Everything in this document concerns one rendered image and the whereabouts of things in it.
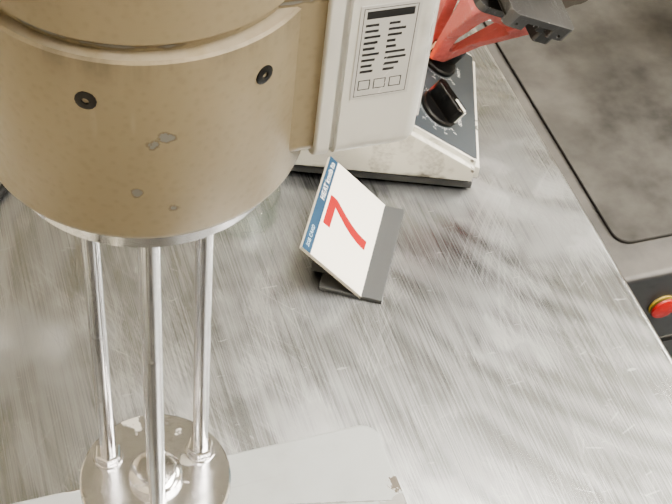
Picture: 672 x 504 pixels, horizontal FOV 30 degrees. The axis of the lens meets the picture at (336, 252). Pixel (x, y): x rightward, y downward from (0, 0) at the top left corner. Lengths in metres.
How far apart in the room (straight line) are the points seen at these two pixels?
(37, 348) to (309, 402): 0.18
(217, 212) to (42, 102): 0.06
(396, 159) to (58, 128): 0.60
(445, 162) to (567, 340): 0.16
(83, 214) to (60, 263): 0.52
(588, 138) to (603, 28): 0.23
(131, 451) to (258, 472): 0.20
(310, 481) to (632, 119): 0.98
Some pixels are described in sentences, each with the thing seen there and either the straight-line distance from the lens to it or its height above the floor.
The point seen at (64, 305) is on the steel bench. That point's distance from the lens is 0.86.
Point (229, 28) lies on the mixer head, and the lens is 0.33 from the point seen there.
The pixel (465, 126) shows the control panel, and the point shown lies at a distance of 0.95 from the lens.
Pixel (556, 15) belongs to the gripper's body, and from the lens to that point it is 0.92.
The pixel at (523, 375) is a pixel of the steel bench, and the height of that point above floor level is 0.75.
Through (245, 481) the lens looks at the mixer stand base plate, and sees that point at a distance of 0.77.
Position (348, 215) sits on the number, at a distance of 0.89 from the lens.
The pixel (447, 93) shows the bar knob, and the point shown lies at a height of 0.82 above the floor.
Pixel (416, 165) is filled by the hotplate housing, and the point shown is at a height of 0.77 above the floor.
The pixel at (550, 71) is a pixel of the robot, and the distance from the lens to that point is 1.69.
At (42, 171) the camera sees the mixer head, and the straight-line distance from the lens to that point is 0.36.
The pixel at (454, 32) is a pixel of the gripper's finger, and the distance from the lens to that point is 0.93.
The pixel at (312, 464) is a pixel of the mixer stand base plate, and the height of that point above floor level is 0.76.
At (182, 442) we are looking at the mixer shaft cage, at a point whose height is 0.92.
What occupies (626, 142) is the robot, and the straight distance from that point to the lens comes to 1.62.
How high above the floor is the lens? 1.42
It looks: 49 degrees down
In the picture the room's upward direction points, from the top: 8 degrees clockwise
